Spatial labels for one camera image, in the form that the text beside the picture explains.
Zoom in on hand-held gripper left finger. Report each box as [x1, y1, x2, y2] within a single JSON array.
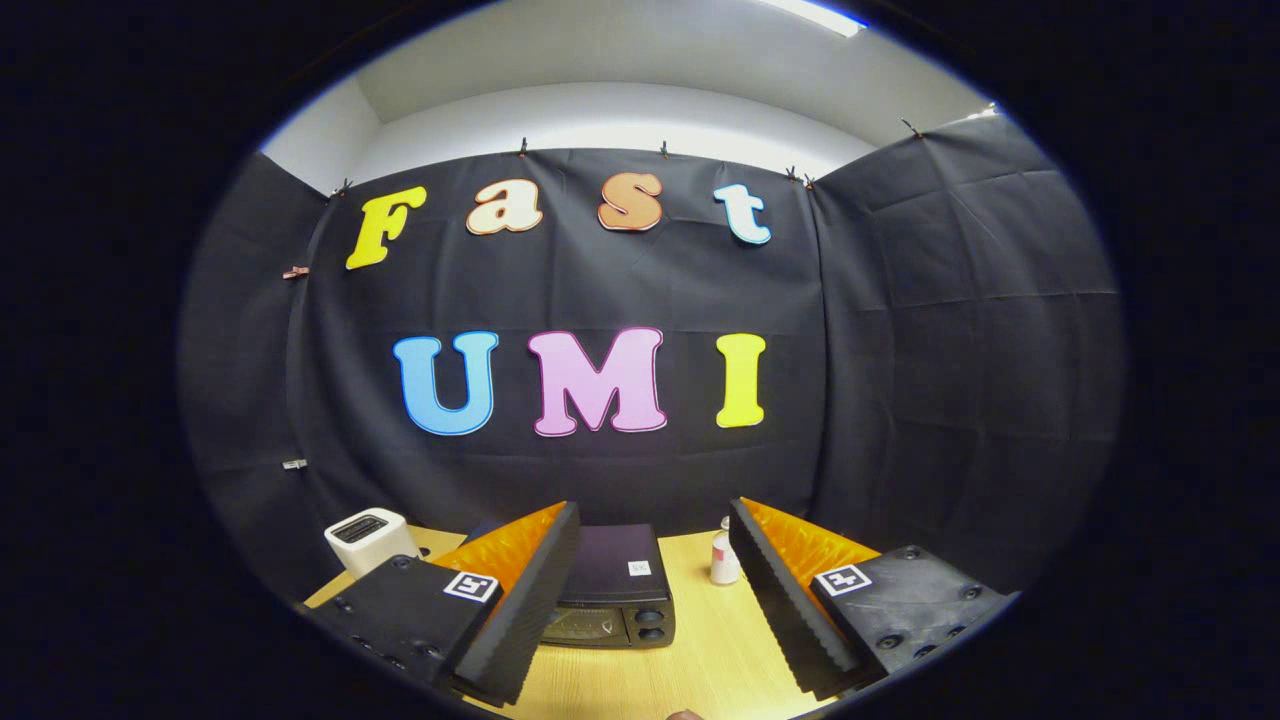
[[310, 500, 582, 707]]

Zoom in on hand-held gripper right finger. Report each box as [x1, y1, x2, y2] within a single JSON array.
[[728, 497, 1021, 701]]

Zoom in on black toaster oven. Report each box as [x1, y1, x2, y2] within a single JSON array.
[[540, 524, 677, 649]]

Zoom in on white toaster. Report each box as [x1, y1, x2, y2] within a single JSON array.
[[324, 508, 421, 579]]

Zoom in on clear plastic bottle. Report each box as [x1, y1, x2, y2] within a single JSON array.
[[710, 516, 743, 586]]

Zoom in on row of black cloth clips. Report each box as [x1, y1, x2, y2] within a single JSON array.
[[330, 118, 926, 198]]

